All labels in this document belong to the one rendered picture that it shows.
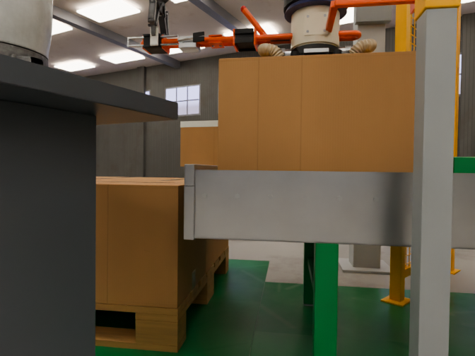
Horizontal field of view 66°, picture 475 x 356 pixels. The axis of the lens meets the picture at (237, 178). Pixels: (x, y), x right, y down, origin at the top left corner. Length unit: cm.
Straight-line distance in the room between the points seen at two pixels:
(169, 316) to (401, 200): 79
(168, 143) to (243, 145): 1075
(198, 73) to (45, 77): 1095
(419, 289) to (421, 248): 9
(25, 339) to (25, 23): 59
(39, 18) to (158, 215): 65
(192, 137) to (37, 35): 248
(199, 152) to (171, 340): 213
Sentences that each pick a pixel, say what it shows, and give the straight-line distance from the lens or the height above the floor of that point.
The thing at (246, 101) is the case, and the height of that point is 81.
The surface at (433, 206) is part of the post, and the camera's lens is 85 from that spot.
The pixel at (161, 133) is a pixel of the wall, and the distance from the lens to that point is 1208.
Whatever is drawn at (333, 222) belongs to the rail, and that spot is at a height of 46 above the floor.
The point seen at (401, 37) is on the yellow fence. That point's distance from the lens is 189.
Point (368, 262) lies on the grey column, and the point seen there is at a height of 5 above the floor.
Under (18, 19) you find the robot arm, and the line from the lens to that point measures 85.
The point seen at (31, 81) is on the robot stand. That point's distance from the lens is 63.
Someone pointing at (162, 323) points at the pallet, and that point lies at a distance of 129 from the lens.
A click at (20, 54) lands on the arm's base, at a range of 83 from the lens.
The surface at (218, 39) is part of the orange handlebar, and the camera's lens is 142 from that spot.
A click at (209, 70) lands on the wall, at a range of 1134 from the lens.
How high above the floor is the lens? 60
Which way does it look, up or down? 1 degrees down
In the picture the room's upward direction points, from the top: 1 degrees clockwise
